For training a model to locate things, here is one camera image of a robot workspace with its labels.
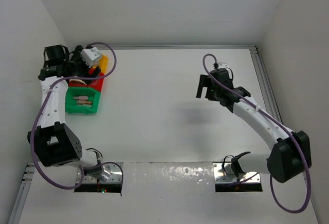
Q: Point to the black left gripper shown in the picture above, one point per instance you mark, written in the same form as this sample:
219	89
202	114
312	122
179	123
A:
78	57

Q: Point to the pink correction tape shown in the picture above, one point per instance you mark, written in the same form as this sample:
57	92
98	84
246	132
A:
80	98

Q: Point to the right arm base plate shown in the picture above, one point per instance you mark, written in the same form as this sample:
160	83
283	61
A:
224	175

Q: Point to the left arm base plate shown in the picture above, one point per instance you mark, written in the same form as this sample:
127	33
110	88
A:
113	174

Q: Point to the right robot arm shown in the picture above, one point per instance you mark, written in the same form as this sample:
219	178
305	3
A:
289	151

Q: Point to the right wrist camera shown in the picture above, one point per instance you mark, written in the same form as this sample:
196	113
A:
223	65

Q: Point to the red plastic bin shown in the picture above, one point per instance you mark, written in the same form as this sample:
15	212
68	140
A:
96	85

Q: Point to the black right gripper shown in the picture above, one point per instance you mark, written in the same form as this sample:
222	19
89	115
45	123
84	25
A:
205	81

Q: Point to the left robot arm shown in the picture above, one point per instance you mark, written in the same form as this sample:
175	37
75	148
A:
66	78

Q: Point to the orange correction tape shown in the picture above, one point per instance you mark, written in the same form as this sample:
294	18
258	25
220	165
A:
84	102

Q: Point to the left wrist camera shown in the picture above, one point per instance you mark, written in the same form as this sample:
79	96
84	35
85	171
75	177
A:
91	56

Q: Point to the green plastic bin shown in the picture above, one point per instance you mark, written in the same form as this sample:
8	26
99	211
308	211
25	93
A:
71	107

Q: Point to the yellow plastic bin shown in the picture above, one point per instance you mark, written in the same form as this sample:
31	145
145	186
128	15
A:
103	63

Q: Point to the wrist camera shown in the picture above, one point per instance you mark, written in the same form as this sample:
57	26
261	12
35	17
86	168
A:
91	56
223	65

